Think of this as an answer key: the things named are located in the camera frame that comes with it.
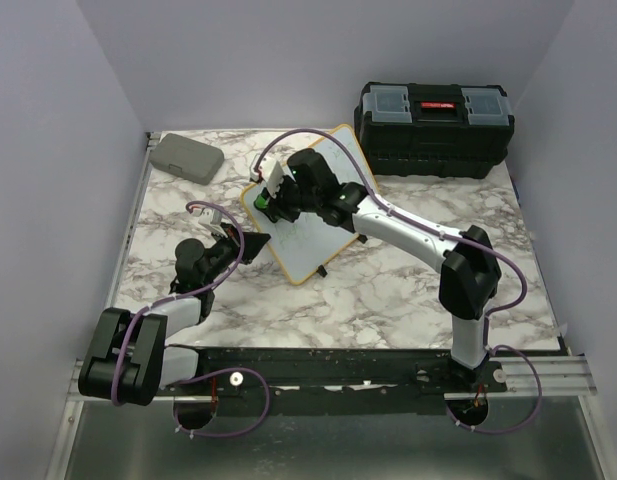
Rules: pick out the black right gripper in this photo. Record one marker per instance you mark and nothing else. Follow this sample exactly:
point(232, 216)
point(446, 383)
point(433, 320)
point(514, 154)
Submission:
point(275, 207)

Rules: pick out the yellow framed whiteboard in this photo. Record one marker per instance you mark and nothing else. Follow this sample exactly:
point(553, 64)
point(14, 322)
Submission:
point(302, 247)

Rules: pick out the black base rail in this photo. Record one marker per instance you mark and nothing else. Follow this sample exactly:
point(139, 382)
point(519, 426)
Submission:
point(306, 382)

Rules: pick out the black plastic toolbox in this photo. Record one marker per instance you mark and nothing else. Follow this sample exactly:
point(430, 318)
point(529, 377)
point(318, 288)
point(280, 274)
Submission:
point(433, 130)

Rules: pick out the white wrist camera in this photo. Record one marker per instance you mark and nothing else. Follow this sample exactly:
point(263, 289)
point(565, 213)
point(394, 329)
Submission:
point(269, 173)
point(210, 219)

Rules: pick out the green whiteboard eraser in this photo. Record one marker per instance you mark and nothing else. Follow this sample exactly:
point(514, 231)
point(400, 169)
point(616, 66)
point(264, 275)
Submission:
point(261, 203)

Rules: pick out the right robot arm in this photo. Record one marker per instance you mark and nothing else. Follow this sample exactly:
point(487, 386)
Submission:
point(469, 272)

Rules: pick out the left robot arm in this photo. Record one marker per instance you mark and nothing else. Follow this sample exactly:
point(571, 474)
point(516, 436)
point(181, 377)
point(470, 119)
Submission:
point(189, 303)

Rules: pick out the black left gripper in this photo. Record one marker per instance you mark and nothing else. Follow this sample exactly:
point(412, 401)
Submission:
point(251, 245)

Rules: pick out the aluminium frame rail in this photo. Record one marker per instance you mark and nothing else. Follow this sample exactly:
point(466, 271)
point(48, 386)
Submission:
point(98, 375)

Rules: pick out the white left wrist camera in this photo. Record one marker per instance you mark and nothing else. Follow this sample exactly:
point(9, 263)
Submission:
point(210, 219)

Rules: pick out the grey plastic case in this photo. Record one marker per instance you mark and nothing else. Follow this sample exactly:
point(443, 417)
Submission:
point(187, 159)

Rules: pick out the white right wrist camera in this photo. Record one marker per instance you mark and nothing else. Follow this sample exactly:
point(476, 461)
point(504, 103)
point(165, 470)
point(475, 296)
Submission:
point(269, 173)

